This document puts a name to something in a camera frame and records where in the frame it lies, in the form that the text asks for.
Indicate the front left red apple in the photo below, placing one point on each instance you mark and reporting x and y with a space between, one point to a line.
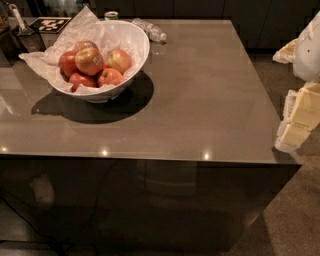
77 79

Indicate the white crumpled paper liner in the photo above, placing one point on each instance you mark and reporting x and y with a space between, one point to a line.
45 63

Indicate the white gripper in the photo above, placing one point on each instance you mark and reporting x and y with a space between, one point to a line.
308 53

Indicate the red-yellow apple with sticker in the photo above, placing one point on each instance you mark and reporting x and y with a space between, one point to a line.
89 61

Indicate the front right red apple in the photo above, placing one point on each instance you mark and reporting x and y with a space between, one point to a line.
109 76

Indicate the red apple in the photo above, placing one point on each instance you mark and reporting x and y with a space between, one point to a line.
77 79
67 63
85 44
109 76

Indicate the clear plastic water bottle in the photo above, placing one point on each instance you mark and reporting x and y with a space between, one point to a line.
154 33

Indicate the black white fiducial marker card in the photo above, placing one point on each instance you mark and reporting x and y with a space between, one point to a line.
51 25

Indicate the back red apple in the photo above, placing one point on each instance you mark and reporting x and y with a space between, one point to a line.
85 44

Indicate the white bowl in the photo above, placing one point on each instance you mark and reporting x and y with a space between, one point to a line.
109 35

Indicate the dark scoop with white handle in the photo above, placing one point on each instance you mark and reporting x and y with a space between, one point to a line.
30 39

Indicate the right yellow-red apple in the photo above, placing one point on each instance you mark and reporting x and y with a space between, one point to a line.
119 60

